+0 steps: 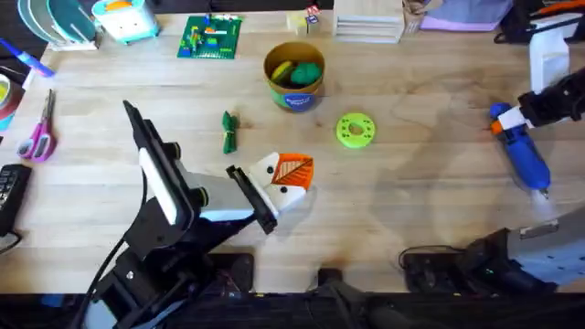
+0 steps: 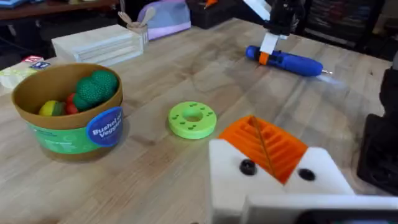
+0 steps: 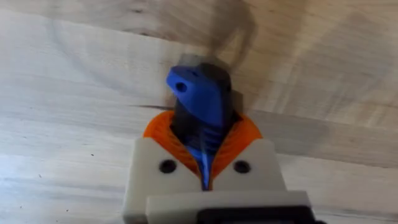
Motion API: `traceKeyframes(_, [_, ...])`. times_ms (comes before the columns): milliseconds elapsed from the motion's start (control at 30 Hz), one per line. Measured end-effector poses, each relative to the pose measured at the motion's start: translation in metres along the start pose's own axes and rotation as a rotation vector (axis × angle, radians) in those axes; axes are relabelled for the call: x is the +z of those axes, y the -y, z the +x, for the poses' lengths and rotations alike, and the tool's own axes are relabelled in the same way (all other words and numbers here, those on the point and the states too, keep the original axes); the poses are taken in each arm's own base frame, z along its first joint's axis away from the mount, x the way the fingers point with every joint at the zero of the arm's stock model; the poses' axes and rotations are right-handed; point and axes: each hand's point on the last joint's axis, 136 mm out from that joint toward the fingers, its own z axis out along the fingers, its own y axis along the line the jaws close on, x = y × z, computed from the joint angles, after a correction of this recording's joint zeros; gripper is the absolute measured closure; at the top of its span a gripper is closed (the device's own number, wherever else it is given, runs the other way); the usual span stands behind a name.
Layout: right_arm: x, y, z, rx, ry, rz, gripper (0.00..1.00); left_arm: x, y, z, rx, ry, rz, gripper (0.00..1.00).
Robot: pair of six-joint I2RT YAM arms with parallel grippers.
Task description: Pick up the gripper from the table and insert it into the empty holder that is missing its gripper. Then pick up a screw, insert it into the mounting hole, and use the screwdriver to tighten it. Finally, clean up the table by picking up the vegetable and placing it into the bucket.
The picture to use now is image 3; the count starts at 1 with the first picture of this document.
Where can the right gripper white and orange right finger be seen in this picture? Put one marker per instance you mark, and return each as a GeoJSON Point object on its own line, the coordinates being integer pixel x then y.
{"type": "Point", "coordinates": [255, 171]}

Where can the right gripper white and orange left finger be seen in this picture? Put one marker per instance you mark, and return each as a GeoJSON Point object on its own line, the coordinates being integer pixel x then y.
{"type": "Point", "coordinates": [155, 174]}

